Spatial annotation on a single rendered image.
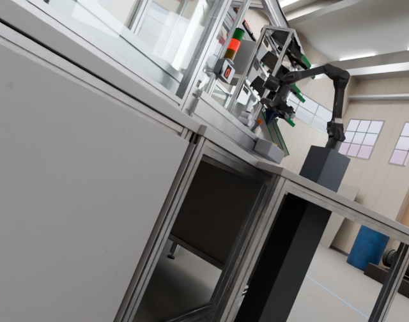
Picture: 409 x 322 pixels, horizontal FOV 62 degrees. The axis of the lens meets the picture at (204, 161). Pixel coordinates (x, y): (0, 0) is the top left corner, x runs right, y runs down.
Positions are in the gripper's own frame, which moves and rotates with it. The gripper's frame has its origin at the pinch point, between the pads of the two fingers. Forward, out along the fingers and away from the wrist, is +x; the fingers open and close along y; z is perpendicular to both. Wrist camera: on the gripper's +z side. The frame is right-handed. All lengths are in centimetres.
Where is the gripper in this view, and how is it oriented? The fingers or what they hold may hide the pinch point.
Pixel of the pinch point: (270, 118)
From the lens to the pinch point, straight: 171.3
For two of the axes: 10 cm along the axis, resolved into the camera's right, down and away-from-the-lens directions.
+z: 6.2, 3.2, -7.2
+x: -4.5, 8.9, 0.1
